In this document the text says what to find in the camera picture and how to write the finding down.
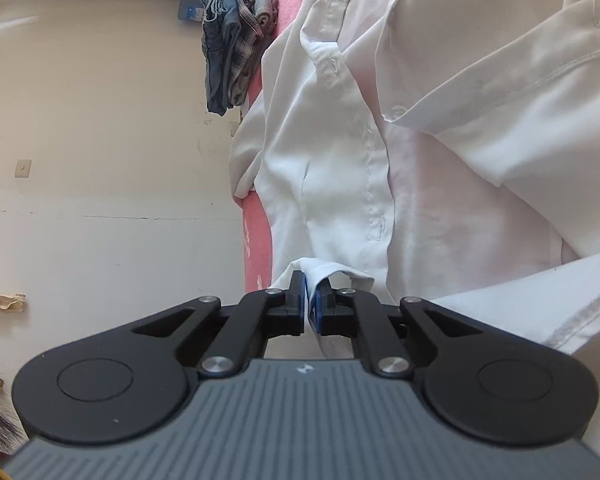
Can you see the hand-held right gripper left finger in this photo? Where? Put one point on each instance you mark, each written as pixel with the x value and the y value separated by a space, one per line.
pixel 300 310

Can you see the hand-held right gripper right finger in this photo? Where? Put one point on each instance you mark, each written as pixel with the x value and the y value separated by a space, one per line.
pixel 317 310

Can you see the white button shirt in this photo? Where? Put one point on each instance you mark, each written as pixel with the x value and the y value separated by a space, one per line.
pixel 430 160

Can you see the red floral blanket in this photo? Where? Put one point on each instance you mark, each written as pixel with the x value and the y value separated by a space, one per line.
pixel 257 240

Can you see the folded blue jeans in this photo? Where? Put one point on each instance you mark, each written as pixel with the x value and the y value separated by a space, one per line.
pixel 215 70

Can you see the stack of folded jeans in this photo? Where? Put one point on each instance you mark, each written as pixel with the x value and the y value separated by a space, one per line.
pixel 245 45

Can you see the cream cloth scrap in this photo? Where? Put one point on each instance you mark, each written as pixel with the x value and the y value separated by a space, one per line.
pixel 2 300

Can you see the folded grey garment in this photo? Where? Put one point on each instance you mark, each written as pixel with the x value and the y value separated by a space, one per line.
pixel 266 5

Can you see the blue water jug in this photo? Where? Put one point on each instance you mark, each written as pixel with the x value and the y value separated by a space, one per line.
pixel 190 5

